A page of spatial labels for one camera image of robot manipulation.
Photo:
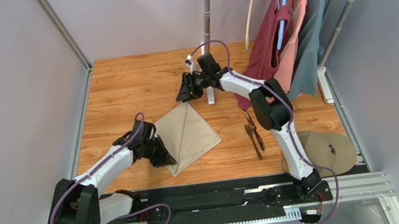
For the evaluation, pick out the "teal shirt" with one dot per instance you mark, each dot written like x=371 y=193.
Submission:
x=309 y=51

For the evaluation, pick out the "beige wooden hanger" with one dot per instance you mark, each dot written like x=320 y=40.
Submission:
x=248 y=23

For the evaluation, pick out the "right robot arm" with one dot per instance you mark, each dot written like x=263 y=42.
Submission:
x=271 y=108

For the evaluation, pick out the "beige cloth napkin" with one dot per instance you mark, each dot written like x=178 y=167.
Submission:
x=186 y=135

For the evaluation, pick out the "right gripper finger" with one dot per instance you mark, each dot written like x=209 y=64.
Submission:
x=196 y=92
x=186 y=92

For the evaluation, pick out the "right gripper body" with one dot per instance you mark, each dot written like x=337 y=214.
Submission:
x=190 y=85

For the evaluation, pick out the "right white rack foot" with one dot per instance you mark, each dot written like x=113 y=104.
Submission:
x=324 y=85

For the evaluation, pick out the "left aluminium corner post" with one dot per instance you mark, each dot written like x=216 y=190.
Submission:
x=53 y=17

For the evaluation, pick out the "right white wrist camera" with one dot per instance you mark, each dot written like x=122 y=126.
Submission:
x=189 y=61

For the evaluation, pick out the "beige baseball cap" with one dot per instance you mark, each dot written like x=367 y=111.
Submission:
x=331 y=152

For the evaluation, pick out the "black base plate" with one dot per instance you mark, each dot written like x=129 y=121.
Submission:
x=235 y=201

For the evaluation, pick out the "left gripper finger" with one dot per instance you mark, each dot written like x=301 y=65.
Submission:
x=169 y=159
x=159 y=162

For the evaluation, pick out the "left rack pole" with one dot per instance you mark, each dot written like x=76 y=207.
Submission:
x=207 y=17

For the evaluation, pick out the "pink shirt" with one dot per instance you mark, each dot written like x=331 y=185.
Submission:
x=287 y=57

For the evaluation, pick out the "aluminium frame rail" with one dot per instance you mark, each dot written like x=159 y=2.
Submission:
x=363 y=198

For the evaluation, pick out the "maroon tank top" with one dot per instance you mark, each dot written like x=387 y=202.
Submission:
x=264 y=59

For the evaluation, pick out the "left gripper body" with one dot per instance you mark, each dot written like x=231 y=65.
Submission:
x=155 y=148

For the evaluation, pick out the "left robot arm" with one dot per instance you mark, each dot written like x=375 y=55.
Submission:
x=80 y=201

